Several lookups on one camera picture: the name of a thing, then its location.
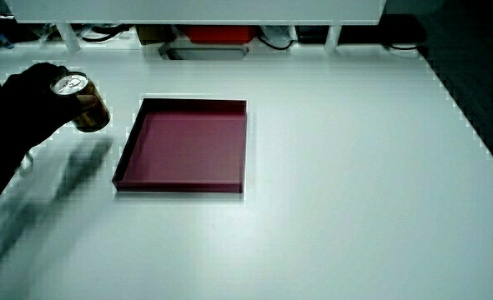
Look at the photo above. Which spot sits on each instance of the person's right hand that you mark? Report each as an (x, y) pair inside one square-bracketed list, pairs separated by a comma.
[(29, 100)]

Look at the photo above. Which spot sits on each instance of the brown drink can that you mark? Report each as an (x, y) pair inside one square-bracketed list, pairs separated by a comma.
[(92, 113)]

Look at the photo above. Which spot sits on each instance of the white desk shelf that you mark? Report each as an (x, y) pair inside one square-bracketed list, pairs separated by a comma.
[(196, 10)]

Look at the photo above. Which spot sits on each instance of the white desk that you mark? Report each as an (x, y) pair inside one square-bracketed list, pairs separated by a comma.
[(333, 187)]

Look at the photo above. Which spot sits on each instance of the brown cardboard box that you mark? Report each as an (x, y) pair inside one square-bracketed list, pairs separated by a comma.
[(154, 33)]

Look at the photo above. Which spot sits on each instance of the maroon square tray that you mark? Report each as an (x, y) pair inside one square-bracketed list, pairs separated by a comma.
[(187, 150)]

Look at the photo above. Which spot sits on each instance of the gray flat tray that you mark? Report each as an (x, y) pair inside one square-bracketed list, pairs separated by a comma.
[(206, 53)]

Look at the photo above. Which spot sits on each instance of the red box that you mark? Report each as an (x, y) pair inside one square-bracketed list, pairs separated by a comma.
[(219, 34)]

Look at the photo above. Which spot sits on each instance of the white plastic bag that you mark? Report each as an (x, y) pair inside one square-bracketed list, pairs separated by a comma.
[(276, 35)]

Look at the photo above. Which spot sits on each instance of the black box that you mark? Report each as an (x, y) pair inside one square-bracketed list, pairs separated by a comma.
[(312, 34)]

